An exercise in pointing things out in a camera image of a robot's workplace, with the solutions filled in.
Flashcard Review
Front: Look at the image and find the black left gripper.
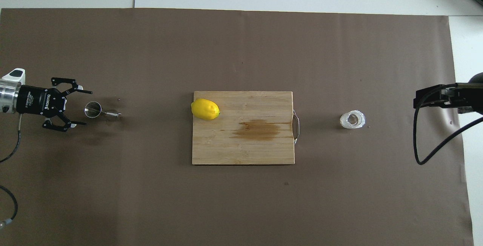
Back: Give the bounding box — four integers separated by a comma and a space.
17, 77, 93, 133

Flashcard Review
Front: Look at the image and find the clear textured glass cup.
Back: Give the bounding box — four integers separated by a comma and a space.
340, 110, 366, 129

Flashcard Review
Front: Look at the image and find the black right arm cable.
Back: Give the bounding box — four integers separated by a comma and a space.
412, 86, 483, 165

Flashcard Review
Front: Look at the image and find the brown paper table mat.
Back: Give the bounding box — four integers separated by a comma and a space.
0, 8, 474, 246

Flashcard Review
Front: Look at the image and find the wooden cutting board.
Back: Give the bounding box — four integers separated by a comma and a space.
192, 91, 300, 165

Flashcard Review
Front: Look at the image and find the steel double jigger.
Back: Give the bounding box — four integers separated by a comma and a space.
84, 101, 122, 120

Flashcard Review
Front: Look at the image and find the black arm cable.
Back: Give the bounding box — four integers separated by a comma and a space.
412, 86, 483, 165
0, 114, 21, 227

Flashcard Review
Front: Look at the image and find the yellow lemon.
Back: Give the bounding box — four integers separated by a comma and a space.
191, 98, 220, 121

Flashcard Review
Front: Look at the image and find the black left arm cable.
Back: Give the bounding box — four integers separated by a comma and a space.
0, 114, 21, 227

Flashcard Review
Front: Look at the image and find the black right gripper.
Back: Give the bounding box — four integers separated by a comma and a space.
413, 71, 483, 115

